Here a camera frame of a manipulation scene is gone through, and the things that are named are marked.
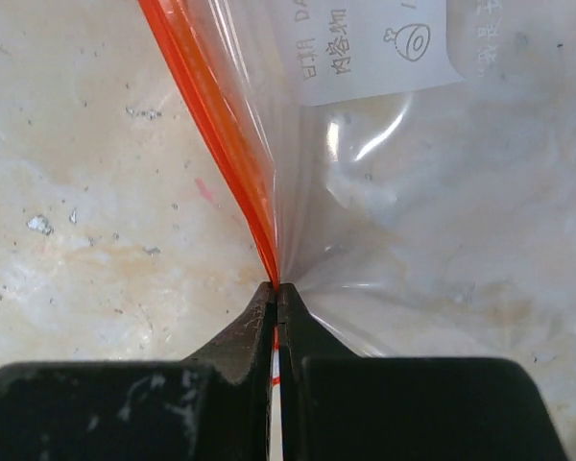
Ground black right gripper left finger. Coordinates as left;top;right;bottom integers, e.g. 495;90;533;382
0;283;275;460

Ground clear orange-zipper zip bag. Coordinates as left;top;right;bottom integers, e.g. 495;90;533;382
141;1;576;460

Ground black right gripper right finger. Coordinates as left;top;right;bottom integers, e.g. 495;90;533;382
276;284;566;460

